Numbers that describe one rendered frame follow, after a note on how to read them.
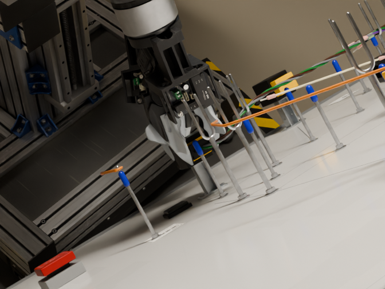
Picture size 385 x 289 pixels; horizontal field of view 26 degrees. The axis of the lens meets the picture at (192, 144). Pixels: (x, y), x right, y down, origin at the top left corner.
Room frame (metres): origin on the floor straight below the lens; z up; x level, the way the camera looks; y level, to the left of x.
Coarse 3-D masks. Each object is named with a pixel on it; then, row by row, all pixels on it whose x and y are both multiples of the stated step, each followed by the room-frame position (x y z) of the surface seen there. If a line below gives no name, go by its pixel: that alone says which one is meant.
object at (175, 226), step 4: (172, 224) 0.63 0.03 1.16; (176, 224) 0.62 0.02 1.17; (180, 224) 0.61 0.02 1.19; (168, 228) 0.62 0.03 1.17; (172, 228) 0.61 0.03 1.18; (160, 232) 0.62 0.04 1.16; (164, 232) 0.61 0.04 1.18; (168, 232) 0.60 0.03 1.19; (160, 236) 0.59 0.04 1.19; (148, 240) 0.60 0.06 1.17; (152, 240) 0.59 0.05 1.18
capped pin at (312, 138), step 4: (288, 88) 0.82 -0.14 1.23; (288, 92) 0.81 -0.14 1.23; (288, 96) 0.81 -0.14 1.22; (292, 96) 0.81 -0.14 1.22; (296, 108) 0.80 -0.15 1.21; (300, 112) 0.79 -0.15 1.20; (300, 116) 0.79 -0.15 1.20; (304, 120) 0.78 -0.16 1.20; (304, 124) 0.78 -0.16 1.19; (308, 128) 0.78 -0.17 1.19; (308, 132) 0.77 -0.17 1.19; (312, 136) 0.77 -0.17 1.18; (312, 140) 0.76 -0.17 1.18
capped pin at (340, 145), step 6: (312, 90) 0.68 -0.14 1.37; (312, 96) 0.68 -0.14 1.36; (318, 102) 0.67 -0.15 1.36; (318, 108) 0.67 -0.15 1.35; (324, 114) 0.66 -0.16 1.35; (324, 120) 0.66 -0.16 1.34; (330, 126) 0.65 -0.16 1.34; (330, 132) 0.65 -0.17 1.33; (336, 138) 0.64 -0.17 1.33; (342, 144) 0.63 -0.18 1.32; (336, 150) 0.63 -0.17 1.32
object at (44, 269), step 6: (66, 252) 0.61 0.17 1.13; (72, 252) 0.60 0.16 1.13; (54, 258) 0.61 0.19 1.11; (60, 258) 0.59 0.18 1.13; (66, 258) 0.60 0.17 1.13; (72, 258) 0.60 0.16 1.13; (42, 264) 0.60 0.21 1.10; (48, 264) 0.59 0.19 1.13; (54, 264) 0.59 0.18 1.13; (60, 264) 0.59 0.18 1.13; (66, 264) 0.59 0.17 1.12; (36, 270) 0.59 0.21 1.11; (42, 270) 0.58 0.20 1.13; (48, 270) 0.58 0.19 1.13; (54, 270) 0.58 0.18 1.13; (60, 270) 0.59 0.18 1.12; (48, 276) 0.59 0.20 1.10
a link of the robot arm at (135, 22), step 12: (156, 0) 0.78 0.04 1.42; (168, 0) 0.79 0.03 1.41; (120, 12) 0.78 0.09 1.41; (132, 12) 0.77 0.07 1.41; (144, 12) 0.77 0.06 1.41; (156, 12) 0.77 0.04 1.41; (168, 12) 0.78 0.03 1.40; (120, 24) 0.78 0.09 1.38; (132, 24) 0.77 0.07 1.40; (144, 24) 0.77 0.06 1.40; (156, 24) 0.77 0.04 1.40; (168, 24) 0.77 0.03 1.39; (132, 36) 0.77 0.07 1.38; (144, 36) 0.77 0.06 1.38
